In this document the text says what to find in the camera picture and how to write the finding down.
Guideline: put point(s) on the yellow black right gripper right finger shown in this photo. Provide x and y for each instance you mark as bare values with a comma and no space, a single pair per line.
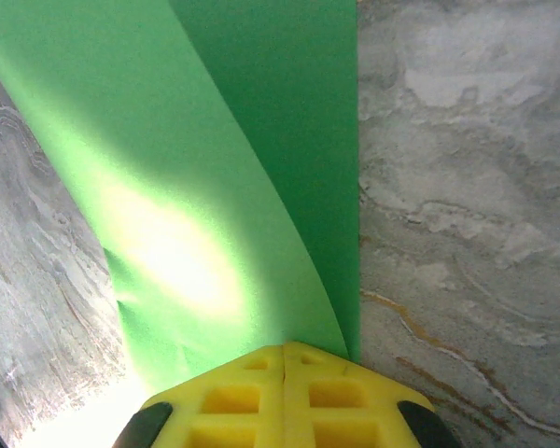
345,406

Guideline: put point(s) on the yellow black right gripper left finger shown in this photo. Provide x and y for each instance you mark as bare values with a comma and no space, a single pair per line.
242,406

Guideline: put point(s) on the green paper sheet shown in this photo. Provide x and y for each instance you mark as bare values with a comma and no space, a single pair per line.
168,140

